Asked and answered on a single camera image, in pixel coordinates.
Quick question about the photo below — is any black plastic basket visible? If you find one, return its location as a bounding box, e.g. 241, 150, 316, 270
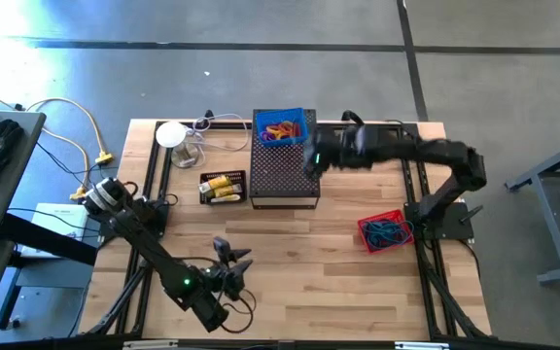
198, 169, 249, 206

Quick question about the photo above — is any white mushroom lamp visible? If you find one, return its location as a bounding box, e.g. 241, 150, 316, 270
155, 121, 201, 170

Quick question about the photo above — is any red plastic basket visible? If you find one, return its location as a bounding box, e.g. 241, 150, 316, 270
357, 209, 415, 256

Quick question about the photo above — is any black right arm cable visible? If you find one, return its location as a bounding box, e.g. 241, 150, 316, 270
340, 110, 425, 142

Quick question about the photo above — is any silver metal bracket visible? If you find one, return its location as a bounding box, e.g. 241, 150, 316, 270
122, 339, 179, 349
394, 341, 450, 350

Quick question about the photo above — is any white lamp cable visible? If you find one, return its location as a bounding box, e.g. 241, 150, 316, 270
185, 113, 251, 169

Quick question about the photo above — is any blue plastic basket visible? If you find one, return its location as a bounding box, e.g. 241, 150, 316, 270
255, 107, 310, 149

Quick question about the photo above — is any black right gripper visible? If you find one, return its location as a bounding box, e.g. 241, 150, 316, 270
301, 123, 374, 182

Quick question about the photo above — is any blue-grey metal table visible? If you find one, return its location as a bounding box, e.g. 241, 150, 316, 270
505, 133, 560, 286

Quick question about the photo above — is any black perforated metal riser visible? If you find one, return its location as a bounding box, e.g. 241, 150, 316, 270
249, 108, 322, 211

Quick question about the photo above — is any white cardboard box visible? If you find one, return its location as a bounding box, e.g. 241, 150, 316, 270
19, 202, 91, 259

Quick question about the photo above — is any grey side table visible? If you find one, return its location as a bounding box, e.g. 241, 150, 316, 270
0, 101, 99, 341

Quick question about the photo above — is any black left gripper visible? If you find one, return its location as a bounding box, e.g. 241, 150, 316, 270
205, 236, 255, 301

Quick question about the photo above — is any cream cable with yellow plug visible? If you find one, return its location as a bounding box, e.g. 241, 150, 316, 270
24, 95, 115, 165

